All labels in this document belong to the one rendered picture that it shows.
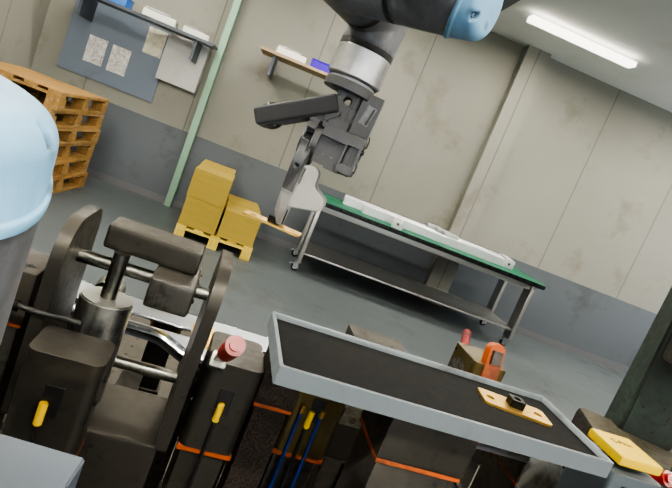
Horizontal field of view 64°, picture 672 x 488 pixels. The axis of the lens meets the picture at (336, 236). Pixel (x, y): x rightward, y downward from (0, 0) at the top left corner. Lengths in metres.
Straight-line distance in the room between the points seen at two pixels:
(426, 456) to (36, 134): 0.47
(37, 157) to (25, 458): 0.23
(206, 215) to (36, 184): 5.17
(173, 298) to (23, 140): 0.39
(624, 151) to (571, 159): 0.70
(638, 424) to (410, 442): 2.80
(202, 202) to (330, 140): 4.72
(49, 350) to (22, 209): 0.34
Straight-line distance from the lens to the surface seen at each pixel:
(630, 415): 3.31
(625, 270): 8.15
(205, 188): 5.40
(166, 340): 0.87
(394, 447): 0.59
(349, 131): 0.73
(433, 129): 6.86
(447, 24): 0.60
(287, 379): 0.50
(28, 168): 0.27
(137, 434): 0.71
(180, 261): 0.66
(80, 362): 0.59
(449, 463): 0.62
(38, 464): 0.43
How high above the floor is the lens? 1.36
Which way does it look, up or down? 8 degrees down
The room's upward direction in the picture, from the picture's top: 22 degrees clockwise
